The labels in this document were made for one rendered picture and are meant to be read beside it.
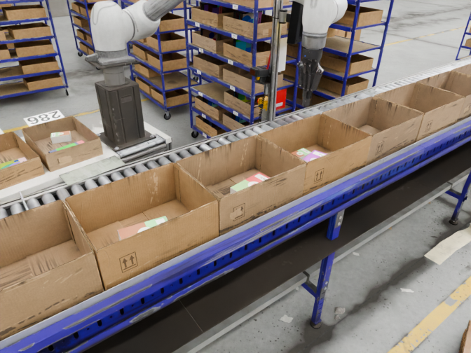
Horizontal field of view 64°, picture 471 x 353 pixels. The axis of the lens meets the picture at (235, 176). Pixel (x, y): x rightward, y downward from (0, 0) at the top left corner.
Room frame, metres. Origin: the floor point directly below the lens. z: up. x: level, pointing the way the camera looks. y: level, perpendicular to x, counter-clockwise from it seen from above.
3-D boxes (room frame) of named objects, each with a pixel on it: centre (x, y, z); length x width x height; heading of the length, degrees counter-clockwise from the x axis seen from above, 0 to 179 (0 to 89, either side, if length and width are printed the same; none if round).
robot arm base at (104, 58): (1.96, 0.67, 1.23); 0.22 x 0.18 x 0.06; 129
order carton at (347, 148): (1.42, -0.33, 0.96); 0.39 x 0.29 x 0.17; 127
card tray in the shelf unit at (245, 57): (2.99, -0.12, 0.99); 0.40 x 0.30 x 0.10; 33
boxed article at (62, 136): (1.90, 0.99, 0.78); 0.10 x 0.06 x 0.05; 111
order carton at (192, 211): (0.95, 0.30, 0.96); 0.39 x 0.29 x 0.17; 127
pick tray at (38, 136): (1.81, 0.94, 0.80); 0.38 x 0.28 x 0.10; 42
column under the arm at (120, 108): (1.97, 0.65, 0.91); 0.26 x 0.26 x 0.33; 43
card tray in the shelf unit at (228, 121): (2.99, -0.12, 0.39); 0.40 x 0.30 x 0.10; 37
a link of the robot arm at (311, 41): (1.47, -0.29, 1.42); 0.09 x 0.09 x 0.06
